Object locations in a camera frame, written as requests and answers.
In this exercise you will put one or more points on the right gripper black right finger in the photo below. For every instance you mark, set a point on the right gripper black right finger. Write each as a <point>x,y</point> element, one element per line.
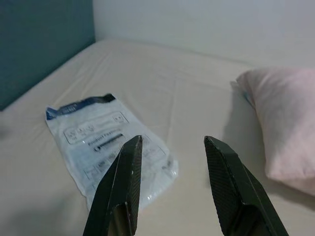
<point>233,191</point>

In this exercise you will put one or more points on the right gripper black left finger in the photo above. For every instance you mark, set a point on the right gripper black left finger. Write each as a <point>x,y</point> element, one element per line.
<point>115,196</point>

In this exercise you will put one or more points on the white blue plastic bag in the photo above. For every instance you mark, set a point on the white blue plastic bag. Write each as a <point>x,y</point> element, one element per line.
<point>81,127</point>

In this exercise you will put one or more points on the pink patterned pillow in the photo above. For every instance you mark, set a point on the pink patterned pillow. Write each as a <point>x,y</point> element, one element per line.
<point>283,123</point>

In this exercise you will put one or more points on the teal upholstered headboard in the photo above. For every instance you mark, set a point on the teal upholstered headboard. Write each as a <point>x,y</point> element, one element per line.
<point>37,49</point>

